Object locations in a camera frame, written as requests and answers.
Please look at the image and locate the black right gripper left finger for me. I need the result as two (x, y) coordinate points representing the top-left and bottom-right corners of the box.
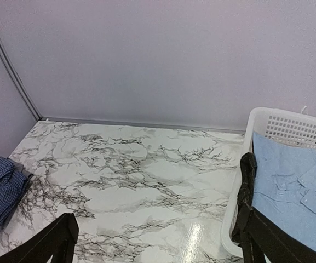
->
(0, 213), (79, 263)

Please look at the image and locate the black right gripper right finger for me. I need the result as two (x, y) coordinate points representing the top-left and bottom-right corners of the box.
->
(239, 204), (316, 262)

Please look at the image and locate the light blue long sleeve shirt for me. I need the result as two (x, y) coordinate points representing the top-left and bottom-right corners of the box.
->
(252, 133), (316, 251)

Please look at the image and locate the black garment in basket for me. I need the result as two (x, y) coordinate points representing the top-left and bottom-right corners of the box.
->
(231, 152), (257, 243)

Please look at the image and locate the white plastic laundry basket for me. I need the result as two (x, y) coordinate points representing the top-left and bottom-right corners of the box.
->
(220, 107), (316, 258)

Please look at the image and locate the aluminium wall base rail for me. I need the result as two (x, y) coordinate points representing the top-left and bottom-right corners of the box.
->
(39, 117), (245, 134)

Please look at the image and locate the aluminium corner post left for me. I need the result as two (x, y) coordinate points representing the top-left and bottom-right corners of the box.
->
(0, 38), (43, 121)

